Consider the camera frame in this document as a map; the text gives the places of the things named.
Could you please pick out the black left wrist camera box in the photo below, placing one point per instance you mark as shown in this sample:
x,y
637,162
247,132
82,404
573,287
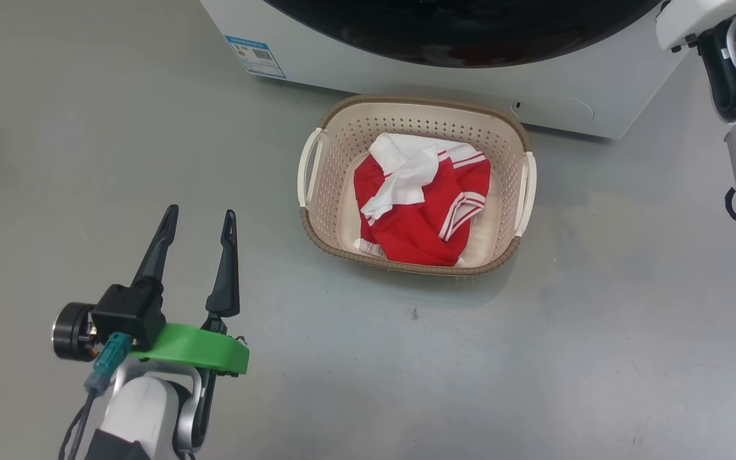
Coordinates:
x,y
128,313

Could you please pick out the black glass washing machine door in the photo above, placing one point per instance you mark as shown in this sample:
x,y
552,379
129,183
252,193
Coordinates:
x,y
470,32

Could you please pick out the black round left gripper motor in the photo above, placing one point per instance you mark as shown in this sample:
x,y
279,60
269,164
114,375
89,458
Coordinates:
x,y
71,332

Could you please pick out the blue energy label sticker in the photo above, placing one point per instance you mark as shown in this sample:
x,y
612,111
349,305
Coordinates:
x,y
256,56

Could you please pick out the white front-load washing machine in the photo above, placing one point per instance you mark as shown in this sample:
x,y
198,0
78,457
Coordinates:
x,y
598,89

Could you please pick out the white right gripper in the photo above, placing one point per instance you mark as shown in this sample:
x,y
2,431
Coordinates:
x,y
694,19

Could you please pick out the cream perforated laundry basket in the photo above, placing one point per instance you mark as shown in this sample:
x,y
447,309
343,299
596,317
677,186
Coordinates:
x,y
336,166

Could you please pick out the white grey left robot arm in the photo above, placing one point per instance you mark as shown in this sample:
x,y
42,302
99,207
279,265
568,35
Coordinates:
x,y
144,409

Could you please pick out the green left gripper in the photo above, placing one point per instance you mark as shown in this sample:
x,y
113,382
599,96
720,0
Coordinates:
x,y
195,348

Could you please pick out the red and white shirt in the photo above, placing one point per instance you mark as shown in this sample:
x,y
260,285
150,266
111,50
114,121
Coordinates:
x,y
419,223

